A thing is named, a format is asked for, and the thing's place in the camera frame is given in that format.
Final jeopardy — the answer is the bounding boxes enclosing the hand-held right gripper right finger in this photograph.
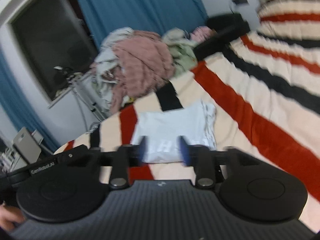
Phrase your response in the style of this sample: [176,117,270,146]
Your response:
[179,136,261,188]

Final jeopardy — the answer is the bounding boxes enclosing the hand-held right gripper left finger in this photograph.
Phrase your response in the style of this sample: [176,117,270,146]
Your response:
[85,136,148,189]

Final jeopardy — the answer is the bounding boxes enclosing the white t-shirt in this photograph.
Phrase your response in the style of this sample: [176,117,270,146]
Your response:
[131,100,217,163]

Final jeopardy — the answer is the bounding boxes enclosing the person's left hand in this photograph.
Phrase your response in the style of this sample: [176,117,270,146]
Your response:
[0,204,26,232]

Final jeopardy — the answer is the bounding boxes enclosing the grey backed chair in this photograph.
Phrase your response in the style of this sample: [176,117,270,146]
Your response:
[12,127,43,166]

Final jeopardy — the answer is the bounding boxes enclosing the row of cosmetic bottles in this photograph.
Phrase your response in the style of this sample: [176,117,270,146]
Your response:
[0,145,16,172]

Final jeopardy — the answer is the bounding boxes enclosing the blue curtain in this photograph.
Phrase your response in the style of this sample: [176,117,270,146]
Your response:
[66,0,208,53]
[0,47,61,153]

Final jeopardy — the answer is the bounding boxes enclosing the white grey crumpled garment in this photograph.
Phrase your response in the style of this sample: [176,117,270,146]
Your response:
[90,62,127,113]

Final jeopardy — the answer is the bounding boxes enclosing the garment steamer stand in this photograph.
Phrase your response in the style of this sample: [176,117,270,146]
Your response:
[53,65,108,123]

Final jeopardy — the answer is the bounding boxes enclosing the red black striped blanket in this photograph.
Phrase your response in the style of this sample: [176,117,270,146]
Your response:
[52,0,320,233]

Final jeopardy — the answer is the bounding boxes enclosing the pale green garment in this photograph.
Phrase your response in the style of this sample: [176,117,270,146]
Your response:
[162,29,198,77]

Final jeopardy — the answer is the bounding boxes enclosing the pale grey hoodie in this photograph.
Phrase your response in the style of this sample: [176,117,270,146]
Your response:
[96,27,136,60]

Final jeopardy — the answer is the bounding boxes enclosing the small pink garment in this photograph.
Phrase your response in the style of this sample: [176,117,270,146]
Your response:
[191,26,213,41]

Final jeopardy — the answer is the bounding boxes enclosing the black armchair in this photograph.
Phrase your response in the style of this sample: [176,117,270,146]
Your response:
[193,12,251,61]

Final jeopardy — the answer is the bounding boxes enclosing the dark window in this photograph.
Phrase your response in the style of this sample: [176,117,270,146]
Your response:
[10,0,101,103]

